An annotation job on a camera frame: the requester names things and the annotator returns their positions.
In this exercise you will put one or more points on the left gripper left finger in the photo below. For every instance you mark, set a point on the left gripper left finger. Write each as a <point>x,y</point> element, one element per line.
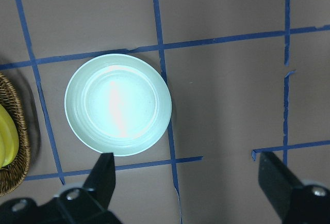
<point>100,183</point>

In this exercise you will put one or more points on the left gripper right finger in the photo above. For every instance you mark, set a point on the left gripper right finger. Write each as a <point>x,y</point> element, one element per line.
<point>277,183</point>

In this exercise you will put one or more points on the light green plate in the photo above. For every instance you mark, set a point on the light green plate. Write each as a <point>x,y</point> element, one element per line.
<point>118,104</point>

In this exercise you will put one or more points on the brown wicker basket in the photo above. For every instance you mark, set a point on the brown wicker basket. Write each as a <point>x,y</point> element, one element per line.
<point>14,174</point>

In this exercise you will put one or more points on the yellow banana bunch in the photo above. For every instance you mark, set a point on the yellow banana bunch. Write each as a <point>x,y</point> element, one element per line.
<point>9,138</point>

